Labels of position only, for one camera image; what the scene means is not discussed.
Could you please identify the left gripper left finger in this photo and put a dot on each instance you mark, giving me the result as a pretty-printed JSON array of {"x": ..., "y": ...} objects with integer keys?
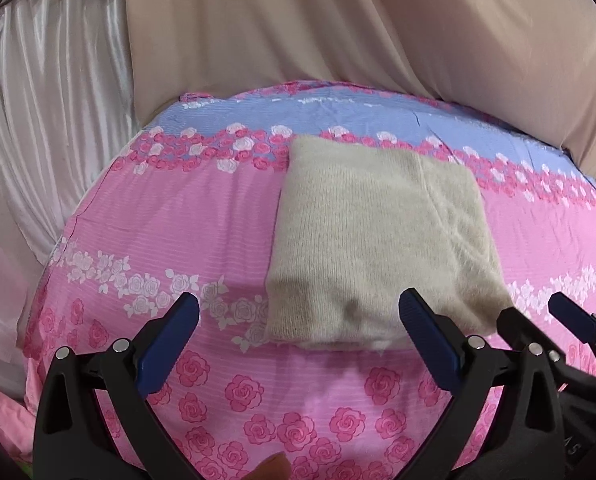
[{"x": 94, "y": 420}]

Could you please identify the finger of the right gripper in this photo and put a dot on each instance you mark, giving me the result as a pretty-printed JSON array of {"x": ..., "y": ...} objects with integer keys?
[
  {"x": 580, "y": 323},
  {"x": 521, "y": 334}
]

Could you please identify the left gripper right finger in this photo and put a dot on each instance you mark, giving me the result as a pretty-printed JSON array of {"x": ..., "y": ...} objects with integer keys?
[{"x": 464, "y": 366}]

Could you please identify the beige heart-pattern knit sweater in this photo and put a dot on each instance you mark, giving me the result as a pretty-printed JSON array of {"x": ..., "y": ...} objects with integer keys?
[{"x": 357, "y": 226}]

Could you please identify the person's hand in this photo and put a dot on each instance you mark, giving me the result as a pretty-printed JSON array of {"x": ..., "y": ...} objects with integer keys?
[{"x": 275, "y": 467}]

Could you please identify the pink cloth beside bed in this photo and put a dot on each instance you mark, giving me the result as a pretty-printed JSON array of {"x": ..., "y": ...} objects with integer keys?
[{"x": 17, "y": 422}]

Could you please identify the pink floral bed sheet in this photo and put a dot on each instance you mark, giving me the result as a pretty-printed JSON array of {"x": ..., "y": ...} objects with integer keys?
[{"x": 189, "y": 206}]

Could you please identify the beige curtain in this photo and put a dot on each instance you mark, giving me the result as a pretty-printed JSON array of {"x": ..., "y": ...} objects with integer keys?
[{"x": 530, "y": 63}]

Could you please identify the white satin curtain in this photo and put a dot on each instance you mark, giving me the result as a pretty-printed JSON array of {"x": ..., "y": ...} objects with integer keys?
[{"x": 66, "y": 108}]

